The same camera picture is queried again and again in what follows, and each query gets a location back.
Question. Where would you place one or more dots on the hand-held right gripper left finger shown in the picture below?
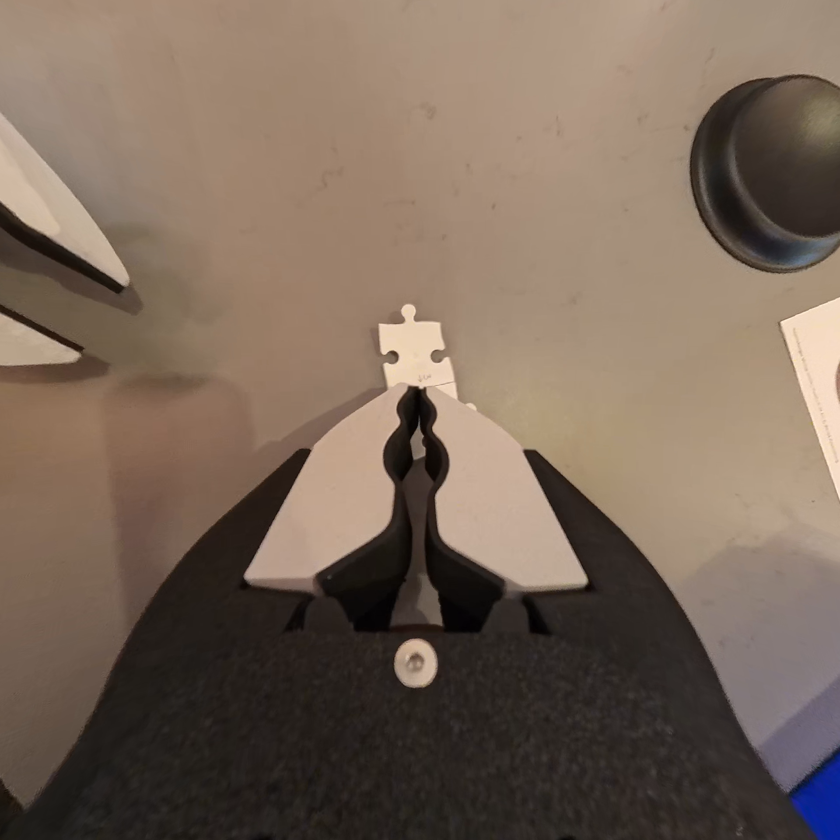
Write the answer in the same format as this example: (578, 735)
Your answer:
(328, 512)

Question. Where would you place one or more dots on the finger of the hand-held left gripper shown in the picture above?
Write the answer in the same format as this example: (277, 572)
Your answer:
(46, 203)
(33, 344)

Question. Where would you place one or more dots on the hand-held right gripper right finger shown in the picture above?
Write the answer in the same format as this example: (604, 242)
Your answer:
(505, 512)

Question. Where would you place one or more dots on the white puzzle piece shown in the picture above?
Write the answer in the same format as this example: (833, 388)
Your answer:
(446, 390)
(410, 344)

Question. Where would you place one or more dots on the white printed instruction leaflet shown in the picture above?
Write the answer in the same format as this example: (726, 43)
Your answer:
(810, 394)

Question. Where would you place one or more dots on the black round stand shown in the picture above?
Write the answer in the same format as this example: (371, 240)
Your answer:
(774, 177)

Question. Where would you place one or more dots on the blue object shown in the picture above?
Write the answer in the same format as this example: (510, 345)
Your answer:
(820, 807)

